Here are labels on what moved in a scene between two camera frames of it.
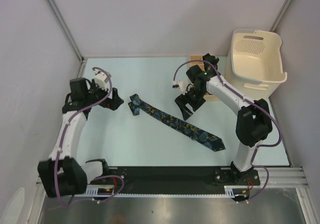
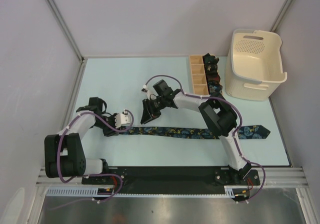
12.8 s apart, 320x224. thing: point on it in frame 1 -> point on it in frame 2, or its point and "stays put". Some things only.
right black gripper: (181, 102) -> (149, 113)
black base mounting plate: (191, 180) stays put
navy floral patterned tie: (176, 126) -> (245, 132)
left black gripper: (108, 103) -> (110, 132)
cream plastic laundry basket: (254, 64) stays put
